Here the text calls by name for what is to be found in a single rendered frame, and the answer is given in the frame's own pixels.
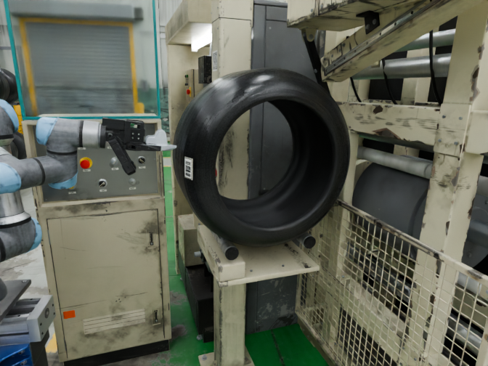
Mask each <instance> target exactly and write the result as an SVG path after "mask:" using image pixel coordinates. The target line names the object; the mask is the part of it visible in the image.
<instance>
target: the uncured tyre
mask: <svg viewBox="0 0 488 366"><path fill-rule="evenodd" d="M263 102H269V103H271V104H272V105H274V106H275V107H276V108H277V109H278V110H279V111H280V112H281V113H282V114H283V115H284V116H285V119H286V120H287V122H288V124H289V127H290V130H291V133H292V137H293V154H292V158H291V161H290V165H289V167H288V170H287V171H286V172H285V175H284V176H283V178H282V179H281V180H280V181H279V182H278V183H277V184H276V185H275V186H274V187H273V188H272V189H271V190H270V191H268V192H266V193H264V194H263V195H260V196H258V197H256V198H251V199H246V200H236V199H231V198H227V197H224V196H222V195H220V194H219V191H218V187H217V184H216V158H217V155H218V151H219V148H220V145H221V142H222V140H223V138H224V136H225V134H226V133H227V131H228V130H229V128H230V127H231V125H232V124H233V123H234V122H235V121H236V120H237V119H238V118H239V117H240V116H241V115H242V114H243V113H245V112H246V111H248V110H250V109H251V108H252V107H255V106H257V105H259V104H261V103H263ZM173 145H176V148H175V149H173V165H174V172H175V175H176V180H177V181H178V184H179V187H180V189H181V191H182V192H183V194H184V196H185V198H186V200H187V202H188V203H189V205H190V208H191V209H192V210H193V212H194V213H195V215H196V216H197V217H198V218H199V220H200V221H201V222H202V223H203V224H204V225H205V226H206V227H207V228H209V229H210V230H211V231H212V232H214V233H215V234H217V235H218V236H220V237H223V238H224V239H226V240H228V241H231V242H233V243H237V244H239V245H245V246H250V247H269V246H274V245H280V244H283V243H286V242H289V241H291V240H294V239H296V238H297V237H300V236H302V235H303V234H305V233H306V232H308V231H309V230H310V229H312V228H313V227H314V226H316V225H317V224H318V223H319V222H320V221H321V220H322V219H323V218H324V217H325V216H326V215H327V213H328V212H329V211H330V209H331V208H332V207H333V205H334V204H335V202H336V201H337V199H338V196H339V195H340V194H341V190H342V189H343V186H344V183H345V181H346V177H347V174H348V170H349V162H350V152H351V149H350V138H349V131H348V127H347V125H346V121H345V118H344V116H343V113H342V112H341V109H340V107H339V106H338V104H337V103H336V101H335V100H334V99H333V98H332V96H331V95H330V94H329V93H328V92H327V91H326V90H325V89H324V88H323V87H321V86H320V85H319V84H318V83H316V82H315V81H313V80H312V79H310V78H308V77H306V76H305V75H302V74H300V73H297V72H295V71H292V70H288V69H284V68H258V69H253V70H243V71H238V72H234V73H230V74H227V75H225V76H222V77H221V78H218V79H216V80H215V81H213V82H211V83H210V84H209V85H207V86H206V87H204V88H203V89H202V90H201V91H200V92H199V93H198V94H197V95H196V96H195V97H194V98H193V99H192V101H191V102H190V103H189V104H188V106H187V107H186V109H185V111H184V112H183V114H182V117H181V118H180V120H179V123H178V126H177V128H176V132H175V135H174V143H173ZM184 157H187V158H191V159H192V180H191V179H188V178H186V177H184Z"/></svg>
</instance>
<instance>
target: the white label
mask: <svg viewBox="0 0 488 366"><path fill-rule="evenodd" d="M184 177H186V178H188V179H191V180H192V159H191V158H187V157H184Z"/></svg>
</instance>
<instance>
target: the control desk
mask: <svg viewBox="0 0 488 366"><path fill-rule="evenodd" d="M129 120H136V121H143V122H144V123H145V136H144V141H145V137H146V136H149V135H150V136H153V135H155V133H156V131H157V130H158V129H161V119H159V118H138V119H129ZM37 122H38V120H24V121H21V123H22V128H23V136H24V141H25V150H26V155H27V159H28V158H37V157H41V156H46V145H40V144H39V143H38V142H37V139H36V124H37ZM77 151H78V162H77V169H78V174H77V182H76V185H75V186H73V187H71V188H68V189H55V188H52V187H50V186H49V185H48V184H45V185H41V186H36V187H32V192H33V200H34V205H35V206H36V218H37V221H38V224H39V225H40V226H41V231H42V239H41V249H42V254H43V259H44V268H45V272H46V281H47V286H48V291H49V295H53V299H54V307H55V312H56V317H55V318H54V320H53V323H54V332H55V337H56V342H57V350H58V355H59V360H60V362H63V364H64V366H101V365H107V364H110V363H114V362H120V361H124V360H128V359H133V358H137V357H143V356H147V355H150V354H156V353H160V352H163V351H169V339H171V312H170V296H169V281H168V251H167V236H166V206H165V197H164V196H165V190H164V174H163V151H144V150H143V151H133V150H125V151H126V152H127V154H128V155H129V157H130V159H131V160H132V161H133V162H134V163H135V166H136V167H137V168H136V172H135V173H134V174H132V175H130V176H129V175H128V174H126V173H125V171H124V170H123V168H122V165H121V162H120V161H119V159H118V158H117V156H116V154H115V153H114V151H113V149H112V147H111V146H110V144H109V143H108V141H106V145H105V149H104V148H100V147H99V148H98V149H94V148H85V147H77ZM72 310H75V316H76V317H72V318H67V319H64V315H63V312H67V311H72Z"/></svg>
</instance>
